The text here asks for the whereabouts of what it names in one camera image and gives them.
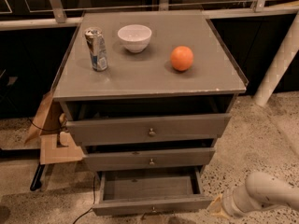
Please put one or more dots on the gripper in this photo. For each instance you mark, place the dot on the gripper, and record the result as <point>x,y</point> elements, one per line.
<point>228,202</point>

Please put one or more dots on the grey bottom drawer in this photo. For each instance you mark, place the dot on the grey bottom drawer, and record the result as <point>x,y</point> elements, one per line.
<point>150,191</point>

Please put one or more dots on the grey drawer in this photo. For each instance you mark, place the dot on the grey drawer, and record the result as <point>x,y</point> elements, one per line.
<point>150,191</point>
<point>149,159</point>
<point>147,130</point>

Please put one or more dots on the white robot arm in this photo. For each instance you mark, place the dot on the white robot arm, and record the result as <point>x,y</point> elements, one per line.
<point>260,192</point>

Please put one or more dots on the grey middle drawer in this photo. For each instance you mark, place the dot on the grey middle drawer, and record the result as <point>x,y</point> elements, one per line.
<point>149,159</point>

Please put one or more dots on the grey drawer cabinet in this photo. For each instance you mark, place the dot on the grey drawer cabinet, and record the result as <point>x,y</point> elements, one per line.
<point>144,84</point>

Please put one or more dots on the grey top drawer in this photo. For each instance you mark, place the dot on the grey top drawer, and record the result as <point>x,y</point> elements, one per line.
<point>147,130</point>

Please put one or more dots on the orange fruit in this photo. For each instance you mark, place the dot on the orange fruit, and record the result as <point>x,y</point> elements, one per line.
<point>181,58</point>

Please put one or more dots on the white diagonal pole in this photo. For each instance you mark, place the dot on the white diagonal pole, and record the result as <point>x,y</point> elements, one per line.
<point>281,62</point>

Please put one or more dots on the white ceramic bowl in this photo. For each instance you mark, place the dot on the white ceramic bowl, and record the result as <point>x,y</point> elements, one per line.
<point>135,37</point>

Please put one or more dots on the blue silver drink can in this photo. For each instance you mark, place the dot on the blue silver drink can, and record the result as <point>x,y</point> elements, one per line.
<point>97,47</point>

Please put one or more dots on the metal railing frame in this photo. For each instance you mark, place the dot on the metal railing frame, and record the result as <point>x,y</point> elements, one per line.
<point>35,14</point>

